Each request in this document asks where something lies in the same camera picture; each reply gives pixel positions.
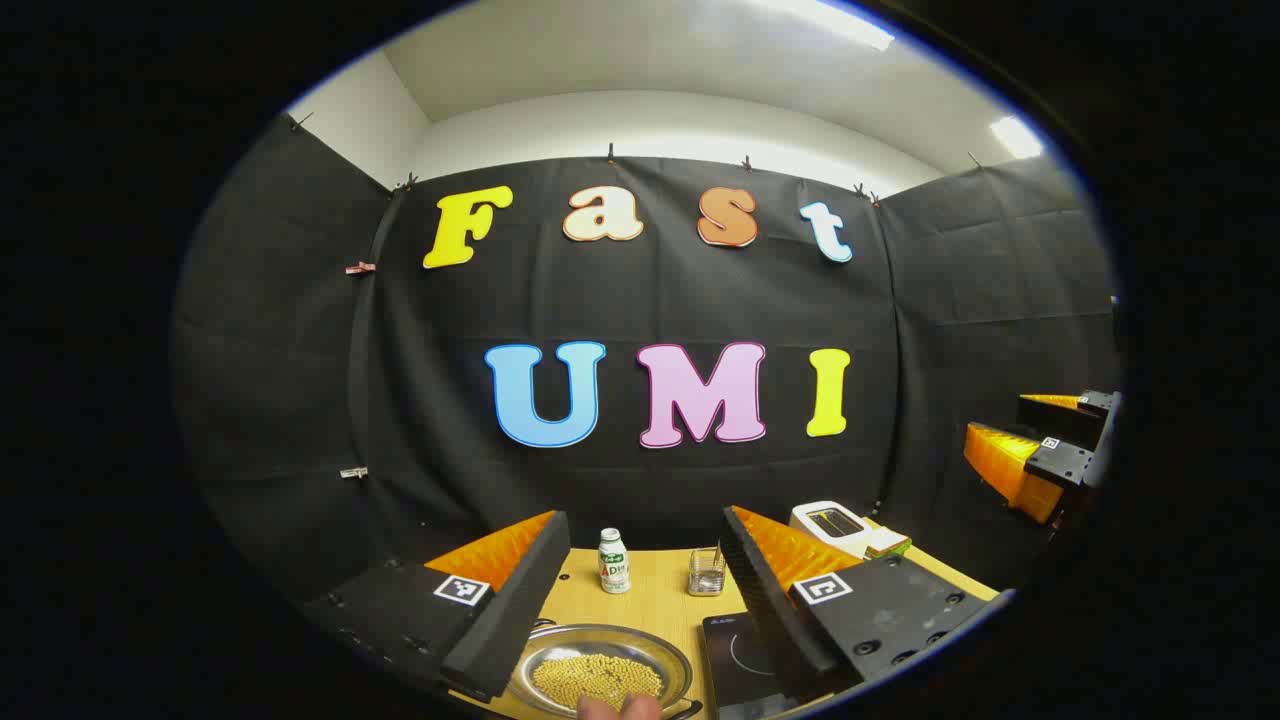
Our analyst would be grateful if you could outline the steel pot with black handle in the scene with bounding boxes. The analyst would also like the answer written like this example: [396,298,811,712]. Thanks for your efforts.
[508,622,703,720]

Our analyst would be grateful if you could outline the pile of yellow soybeans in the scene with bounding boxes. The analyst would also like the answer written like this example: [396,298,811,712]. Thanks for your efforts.
[531,653,665,711]

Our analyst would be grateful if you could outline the white drink bottle green label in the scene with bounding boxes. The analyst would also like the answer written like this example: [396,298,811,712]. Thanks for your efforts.
[598,528,632,595]

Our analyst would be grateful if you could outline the black induction cooktop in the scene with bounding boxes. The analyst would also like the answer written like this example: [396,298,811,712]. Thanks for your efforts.
[702,612,801,717]

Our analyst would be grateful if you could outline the white toaster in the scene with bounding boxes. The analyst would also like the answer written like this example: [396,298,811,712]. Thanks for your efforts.
[789,500,873,559]

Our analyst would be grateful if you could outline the wire mesh utensil holder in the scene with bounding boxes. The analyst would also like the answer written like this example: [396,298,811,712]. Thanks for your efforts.
[688,548,727,597]

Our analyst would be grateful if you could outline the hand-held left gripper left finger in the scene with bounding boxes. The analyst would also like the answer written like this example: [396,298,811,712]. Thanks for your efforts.
[305,510,571,701]

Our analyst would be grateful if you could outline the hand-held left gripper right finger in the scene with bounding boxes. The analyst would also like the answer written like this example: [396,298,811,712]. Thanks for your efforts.
[718,505,1016,703]

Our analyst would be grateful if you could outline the long ceiling light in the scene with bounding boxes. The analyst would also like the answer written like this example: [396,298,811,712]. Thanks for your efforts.
[740,0,896,53]

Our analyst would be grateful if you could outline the small ceiling light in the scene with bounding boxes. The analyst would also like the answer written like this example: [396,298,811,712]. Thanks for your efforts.
[990,115,1046,161]

